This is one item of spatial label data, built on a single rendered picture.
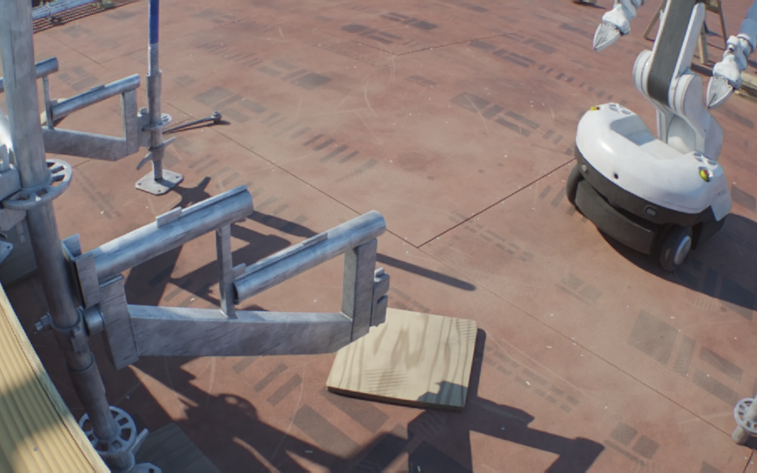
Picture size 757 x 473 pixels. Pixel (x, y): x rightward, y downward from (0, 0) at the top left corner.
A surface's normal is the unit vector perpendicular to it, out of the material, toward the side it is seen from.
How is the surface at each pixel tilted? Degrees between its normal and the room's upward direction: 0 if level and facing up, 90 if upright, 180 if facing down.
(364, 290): 90
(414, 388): 0
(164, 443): 0
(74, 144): 90
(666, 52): 70
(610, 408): 0
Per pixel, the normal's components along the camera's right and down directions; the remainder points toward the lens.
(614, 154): -0.64, -0.28
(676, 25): -0.74, -0.02
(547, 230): 0.06, -0.83
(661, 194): -0.39, 0.51
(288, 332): 0.70, 0.43
